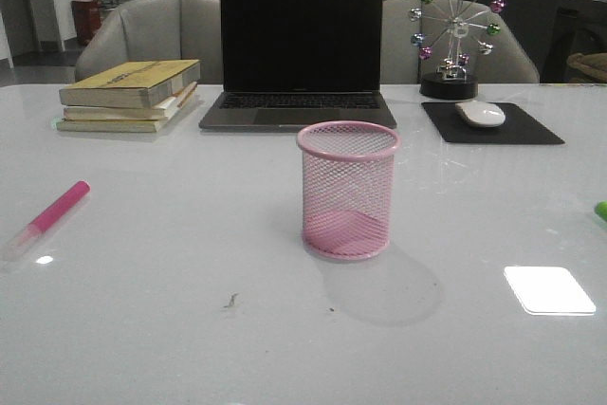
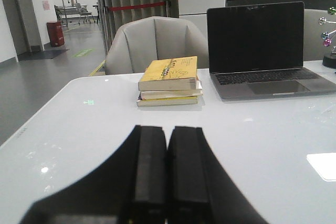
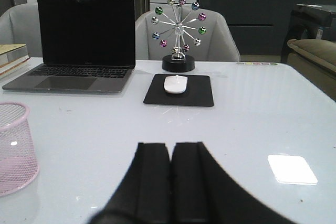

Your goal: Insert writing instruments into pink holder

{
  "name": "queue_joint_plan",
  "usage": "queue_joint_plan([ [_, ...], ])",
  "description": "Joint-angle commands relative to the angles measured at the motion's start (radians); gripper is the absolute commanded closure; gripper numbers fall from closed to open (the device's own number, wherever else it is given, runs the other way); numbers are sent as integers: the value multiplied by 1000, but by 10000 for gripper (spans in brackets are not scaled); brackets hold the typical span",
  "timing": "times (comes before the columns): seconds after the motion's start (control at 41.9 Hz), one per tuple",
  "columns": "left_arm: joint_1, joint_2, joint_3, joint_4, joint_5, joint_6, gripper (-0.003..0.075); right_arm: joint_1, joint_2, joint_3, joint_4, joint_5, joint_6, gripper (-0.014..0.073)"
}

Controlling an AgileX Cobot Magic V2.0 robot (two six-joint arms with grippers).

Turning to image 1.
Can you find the pink highlighter pen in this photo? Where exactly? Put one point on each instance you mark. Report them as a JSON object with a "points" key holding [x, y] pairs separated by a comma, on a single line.
{"points": [[23, 241]]}

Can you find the green highlighter pen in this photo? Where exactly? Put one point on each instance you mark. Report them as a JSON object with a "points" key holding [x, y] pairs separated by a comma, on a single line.
{"points": [[600, 210]]}

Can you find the pink mesh pen holder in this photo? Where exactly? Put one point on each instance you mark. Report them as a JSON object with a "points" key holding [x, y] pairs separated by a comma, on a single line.
{"points": [[348, 171]]}

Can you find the grey open laptop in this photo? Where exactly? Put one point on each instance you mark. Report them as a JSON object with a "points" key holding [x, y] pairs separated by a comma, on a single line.
{"points": [[291, 63]]}

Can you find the middle cream book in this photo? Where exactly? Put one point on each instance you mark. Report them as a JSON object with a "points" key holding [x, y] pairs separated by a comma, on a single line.
{"points": [[161, 111]]}

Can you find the right grey armchair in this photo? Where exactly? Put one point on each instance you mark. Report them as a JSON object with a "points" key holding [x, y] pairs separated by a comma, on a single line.
{"points": [[508, 63]]}

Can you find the grey armchair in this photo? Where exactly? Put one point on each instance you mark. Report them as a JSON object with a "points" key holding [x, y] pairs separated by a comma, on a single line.
{"points": [[153, 30], [508, 63]]}

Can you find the white computer mouse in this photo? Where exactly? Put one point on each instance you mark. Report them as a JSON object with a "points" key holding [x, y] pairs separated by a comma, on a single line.
{"points": [[480, 113]]}

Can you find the left grey armchair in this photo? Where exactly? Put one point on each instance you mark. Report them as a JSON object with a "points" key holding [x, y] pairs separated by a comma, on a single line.
{"points": [[153, 30]]}

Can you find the top yellow book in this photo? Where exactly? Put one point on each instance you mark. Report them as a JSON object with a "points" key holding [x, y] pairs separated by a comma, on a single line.
{"points": [[140, 84]]}

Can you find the black mouse pad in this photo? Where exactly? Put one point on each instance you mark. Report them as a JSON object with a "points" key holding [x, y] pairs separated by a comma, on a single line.
{"points": [[519, 127]]}

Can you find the ferris wheel desk ornament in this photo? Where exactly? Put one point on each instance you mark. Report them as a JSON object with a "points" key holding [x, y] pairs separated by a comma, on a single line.
{"points": [[452, 34]]}

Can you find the bottom pale book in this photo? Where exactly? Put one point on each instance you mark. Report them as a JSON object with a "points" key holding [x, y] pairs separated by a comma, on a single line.
{"points": [[112, 126]]}

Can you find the red trash bin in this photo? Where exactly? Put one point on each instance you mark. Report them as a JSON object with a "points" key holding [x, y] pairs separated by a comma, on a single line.
{"points": [[87, 19]]}

